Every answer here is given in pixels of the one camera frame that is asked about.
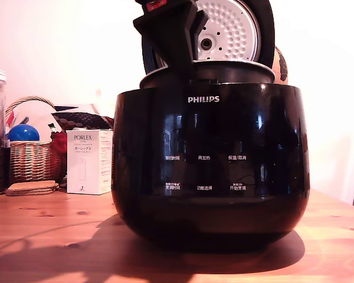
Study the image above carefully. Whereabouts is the black cooking pot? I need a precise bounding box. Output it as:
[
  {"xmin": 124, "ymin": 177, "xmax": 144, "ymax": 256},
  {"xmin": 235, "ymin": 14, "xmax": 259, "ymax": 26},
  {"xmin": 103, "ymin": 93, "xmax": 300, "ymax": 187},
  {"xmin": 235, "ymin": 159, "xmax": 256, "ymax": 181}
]
[{"xmin": 139, "ymin": 60, "xmax": 277, "ymax": 90}]

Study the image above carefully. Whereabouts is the rice cooker lid, dimpled plate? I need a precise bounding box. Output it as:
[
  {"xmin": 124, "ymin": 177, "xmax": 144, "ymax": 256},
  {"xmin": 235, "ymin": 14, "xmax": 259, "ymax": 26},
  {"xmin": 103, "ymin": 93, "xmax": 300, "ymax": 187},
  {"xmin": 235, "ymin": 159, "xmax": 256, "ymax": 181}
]
[{"xmin": 142, "ymin": 0, "xmax": 277, "ymax": 76}]

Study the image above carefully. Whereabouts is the black Philips rice cooker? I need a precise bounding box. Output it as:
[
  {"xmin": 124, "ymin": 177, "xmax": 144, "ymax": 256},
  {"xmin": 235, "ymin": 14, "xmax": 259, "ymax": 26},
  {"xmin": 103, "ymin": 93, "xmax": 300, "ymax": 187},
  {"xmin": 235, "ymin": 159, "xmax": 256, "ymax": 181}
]
[{"xmin": 110, "ymin": 82, "xmax": 312, "ymax": 254}]

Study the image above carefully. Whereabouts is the orange patterned round vase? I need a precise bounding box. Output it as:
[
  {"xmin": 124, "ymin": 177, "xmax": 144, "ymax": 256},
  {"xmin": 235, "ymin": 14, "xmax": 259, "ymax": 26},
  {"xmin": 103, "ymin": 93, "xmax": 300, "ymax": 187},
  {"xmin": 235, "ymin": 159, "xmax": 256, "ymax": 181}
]
[{"xmin": 270, "ymin": 45, "xmax": 290, "ymax": 85}]

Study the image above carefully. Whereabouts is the dark dotted patterned cloth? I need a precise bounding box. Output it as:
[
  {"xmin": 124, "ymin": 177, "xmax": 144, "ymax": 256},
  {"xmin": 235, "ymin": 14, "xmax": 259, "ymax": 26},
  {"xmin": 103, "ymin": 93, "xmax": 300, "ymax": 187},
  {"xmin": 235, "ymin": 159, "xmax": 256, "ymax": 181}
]
[{"xmin": 51, "ymin": 111, "xmax": 116, "ymax": 131}]

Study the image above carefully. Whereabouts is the white Porlex box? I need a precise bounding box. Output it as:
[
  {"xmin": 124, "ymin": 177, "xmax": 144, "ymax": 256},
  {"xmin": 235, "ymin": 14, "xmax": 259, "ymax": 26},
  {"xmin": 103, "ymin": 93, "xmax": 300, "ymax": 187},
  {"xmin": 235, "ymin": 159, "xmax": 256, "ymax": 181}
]
[{"xmin": 65, "ymin": 129, "xmax": 114, "ymax": 195}]

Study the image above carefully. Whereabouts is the red knitted pouch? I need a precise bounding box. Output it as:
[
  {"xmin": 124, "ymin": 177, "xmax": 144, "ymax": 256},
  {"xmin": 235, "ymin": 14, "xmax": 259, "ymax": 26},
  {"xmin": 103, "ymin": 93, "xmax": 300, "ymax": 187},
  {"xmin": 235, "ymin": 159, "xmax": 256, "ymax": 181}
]
[{"xmin": 50, "ymin": 131, "xmax": 68, "ymax": 178}]

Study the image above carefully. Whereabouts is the blue ball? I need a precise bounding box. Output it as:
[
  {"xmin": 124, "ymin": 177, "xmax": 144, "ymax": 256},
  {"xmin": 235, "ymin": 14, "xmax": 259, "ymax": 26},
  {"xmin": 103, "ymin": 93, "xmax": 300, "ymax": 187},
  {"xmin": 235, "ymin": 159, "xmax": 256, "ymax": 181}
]
[{"xmin": 7, "ymin": 123, "xmax": 41, "ymax": 143}]

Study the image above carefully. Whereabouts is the woven wicker basket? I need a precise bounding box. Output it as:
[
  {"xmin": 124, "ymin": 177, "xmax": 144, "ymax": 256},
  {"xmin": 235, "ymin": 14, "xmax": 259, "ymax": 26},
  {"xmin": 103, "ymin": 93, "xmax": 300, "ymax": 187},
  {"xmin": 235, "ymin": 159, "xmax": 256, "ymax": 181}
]
[{"xmin": 5, "ymin": 96, "xmax": 63, "ymax": 184}]

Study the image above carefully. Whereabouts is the cork coaster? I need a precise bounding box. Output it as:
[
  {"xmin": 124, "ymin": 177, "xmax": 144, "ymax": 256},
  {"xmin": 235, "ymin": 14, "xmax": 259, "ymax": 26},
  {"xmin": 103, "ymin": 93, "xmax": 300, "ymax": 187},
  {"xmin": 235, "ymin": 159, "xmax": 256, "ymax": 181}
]
[
  {"xmin": 7, "ymin": 181, "xmax": 60, "ymax": 191},
  {"xmin": 4, "ymin": 187, "xmax": 60, "ymax": 197}
]

